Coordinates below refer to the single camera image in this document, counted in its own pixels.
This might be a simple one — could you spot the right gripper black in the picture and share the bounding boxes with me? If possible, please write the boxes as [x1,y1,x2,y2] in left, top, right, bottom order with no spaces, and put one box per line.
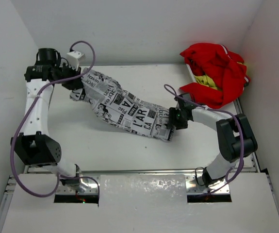
[168,107,189,130]

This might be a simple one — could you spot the white front cover board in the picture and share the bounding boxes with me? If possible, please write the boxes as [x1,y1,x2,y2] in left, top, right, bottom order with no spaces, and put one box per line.
[2,173,279,233]

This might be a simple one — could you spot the red trousers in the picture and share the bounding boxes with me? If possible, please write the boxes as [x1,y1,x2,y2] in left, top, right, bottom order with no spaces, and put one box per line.
[180,43,251,109]

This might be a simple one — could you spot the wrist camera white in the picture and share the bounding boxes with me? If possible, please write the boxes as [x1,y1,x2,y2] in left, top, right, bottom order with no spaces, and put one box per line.
[66,51,85,71]
[179,93,194,103]

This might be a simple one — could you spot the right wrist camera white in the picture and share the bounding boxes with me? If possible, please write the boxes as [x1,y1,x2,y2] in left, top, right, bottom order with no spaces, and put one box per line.
[179,93,194,103]

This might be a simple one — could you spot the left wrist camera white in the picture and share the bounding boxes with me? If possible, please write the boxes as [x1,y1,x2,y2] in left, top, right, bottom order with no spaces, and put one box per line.
[66,51,85,71]

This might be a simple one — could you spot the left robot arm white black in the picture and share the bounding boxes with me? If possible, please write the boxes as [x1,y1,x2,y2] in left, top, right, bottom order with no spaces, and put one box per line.
[14,48,84,189]

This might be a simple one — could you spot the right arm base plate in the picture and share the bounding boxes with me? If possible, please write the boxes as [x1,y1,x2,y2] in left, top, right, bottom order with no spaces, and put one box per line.
[185,173,230,196]

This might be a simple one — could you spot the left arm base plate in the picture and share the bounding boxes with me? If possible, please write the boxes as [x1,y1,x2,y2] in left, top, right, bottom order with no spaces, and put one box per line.
[56,175,100,196]

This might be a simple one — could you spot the newspaper print trousers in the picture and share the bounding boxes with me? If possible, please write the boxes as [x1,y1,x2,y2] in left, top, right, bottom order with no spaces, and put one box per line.
[70,70,175,142]

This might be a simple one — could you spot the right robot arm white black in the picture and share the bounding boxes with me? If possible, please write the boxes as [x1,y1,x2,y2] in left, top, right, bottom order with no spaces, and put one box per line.
[167,103,258,187]

